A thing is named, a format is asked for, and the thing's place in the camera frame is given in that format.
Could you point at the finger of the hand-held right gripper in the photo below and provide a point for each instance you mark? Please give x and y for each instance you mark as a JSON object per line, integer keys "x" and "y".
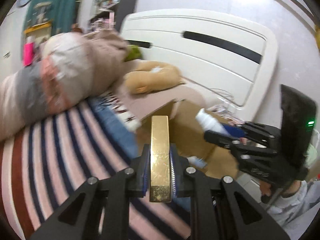
{"x": 232, "y": 145}
{"x": 255, "y": 132}

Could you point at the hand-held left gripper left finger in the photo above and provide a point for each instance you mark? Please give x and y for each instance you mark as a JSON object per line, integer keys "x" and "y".
{"x": 147, "y": 172}

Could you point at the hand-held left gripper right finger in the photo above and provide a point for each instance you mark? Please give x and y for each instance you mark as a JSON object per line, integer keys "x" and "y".
{"x": 173, "y": 172}

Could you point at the gold rectangular box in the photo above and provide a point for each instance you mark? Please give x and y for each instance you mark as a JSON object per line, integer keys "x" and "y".
{"x": 160, "y": 155}

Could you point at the white stick-shaped device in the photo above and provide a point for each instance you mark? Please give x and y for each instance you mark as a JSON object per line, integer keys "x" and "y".
{"x": 210, "y": 121}

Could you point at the cardboard box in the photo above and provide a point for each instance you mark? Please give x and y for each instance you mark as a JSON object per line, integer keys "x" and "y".
{"x": 185, "y": 140}

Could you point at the person's right forearm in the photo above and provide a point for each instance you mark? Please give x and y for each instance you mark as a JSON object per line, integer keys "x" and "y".
{"x": 292, "y": 210}

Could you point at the person's right hand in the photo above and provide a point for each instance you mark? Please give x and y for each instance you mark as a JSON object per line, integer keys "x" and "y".
{"x": 266, "y": 188}

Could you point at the white bed headboard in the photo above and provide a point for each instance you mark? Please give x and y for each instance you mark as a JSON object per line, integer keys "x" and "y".
{"x": 200, "y": 62}

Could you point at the brown plush toy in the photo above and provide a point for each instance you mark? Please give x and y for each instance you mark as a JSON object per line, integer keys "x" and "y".
{"x": 155, "y": 78}

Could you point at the green plush toy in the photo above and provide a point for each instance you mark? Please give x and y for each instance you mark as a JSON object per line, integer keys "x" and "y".
{"x": 132, "y": 53}

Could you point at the pink and grey quilt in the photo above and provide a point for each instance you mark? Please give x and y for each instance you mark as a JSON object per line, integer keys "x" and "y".
{"x": 50, "y": 85}

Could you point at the pink gift bag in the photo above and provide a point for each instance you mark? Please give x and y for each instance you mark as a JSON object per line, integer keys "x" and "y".
{"x": 28, "y": 54}

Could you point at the cluttered bookshelf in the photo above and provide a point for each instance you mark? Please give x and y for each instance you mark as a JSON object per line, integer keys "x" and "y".
{"x": 107, "y": 0}

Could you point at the teal curtain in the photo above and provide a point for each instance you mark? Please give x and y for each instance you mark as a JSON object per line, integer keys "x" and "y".
{"x": 62, "y": 2}

